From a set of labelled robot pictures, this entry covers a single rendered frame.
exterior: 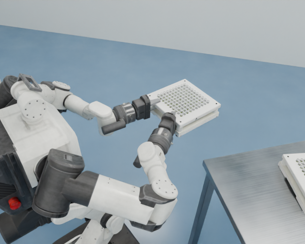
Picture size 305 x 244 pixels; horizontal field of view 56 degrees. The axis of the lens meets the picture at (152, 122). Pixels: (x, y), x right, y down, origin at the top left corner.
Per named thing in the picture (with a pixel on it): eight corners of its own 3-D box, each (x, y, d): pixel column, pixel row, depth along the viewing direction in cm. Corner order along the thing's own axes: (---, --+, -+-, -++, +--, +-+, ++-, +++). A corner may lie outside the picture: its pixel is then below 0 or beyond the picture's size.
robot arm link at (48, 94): (43, 104, 134) (10, 106, 113) (52, 77, 132) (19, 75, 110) (65, 113, 132) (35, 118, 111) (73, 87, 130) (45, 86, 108)
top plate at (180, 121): (184, 81, 145) (185, 78, 143) (220, 107, 131) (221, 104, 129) (144, 98, 133) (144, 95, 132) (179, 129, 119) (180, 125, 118)
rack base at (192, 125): (183, 89, 148) (184, 85, 146) (218, 115, 134) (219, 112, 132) (144, 106, 137) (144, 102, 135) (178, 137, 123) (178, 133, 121)
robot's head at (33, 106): (28, 128, 81) (20, 103, 75) (16, 109, 87) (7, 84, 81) (51, 119, 84) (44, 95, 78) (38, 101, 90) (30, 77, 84)
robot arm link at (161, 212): (172, 165, 97) (188, 204, 80) (160, 189, 100) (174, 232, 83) (142, 158, 94) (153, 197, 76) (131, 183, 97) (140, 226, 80)
